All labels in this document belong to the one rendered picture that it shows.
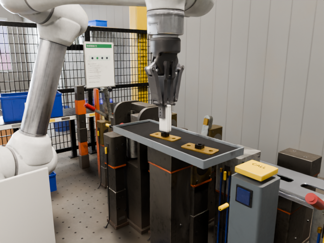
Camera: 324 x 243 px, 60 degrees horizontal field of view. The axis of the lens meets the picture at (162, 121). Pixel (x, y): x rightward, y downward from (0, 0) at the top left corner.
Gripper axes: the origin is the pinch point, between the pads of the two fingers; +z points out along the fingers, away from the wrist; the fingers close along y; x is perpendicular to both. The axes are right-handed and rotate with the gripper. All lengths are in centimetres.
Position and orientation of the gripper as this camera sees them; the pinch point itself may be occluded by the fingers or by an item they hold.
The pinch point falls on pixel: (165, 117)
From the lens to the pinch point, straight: 73.5
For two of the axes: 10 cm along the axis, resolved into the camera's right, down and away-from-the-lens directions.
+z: 0.0, 9.7, 2.4
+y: -6.6, 1.8, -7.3
